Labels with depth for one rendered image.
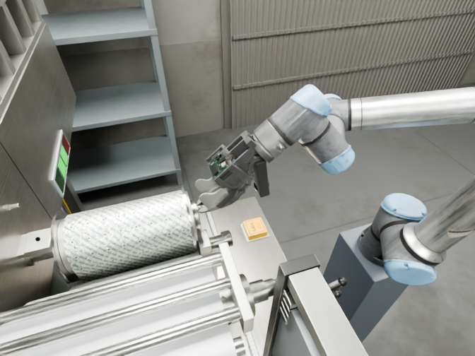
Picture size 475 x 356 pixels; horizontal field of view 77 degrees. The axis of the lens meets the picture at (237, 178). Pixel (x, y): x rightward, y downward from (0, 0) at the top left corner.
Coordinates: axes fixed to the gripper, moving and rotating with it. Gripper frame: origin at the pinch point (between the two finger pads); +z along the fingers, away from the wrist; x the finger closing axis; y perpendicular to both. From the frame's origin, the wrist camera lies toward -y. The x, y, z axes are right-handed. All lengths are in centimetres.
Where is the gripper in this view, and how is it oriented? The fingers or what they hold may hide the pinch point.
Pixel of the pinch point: (203, 206)
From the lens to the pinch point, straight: 70.9
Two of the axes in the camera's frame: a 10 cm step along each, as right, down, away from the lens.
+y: -6.1, -4.2, -6.7
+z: -7.3, 6.3, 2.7
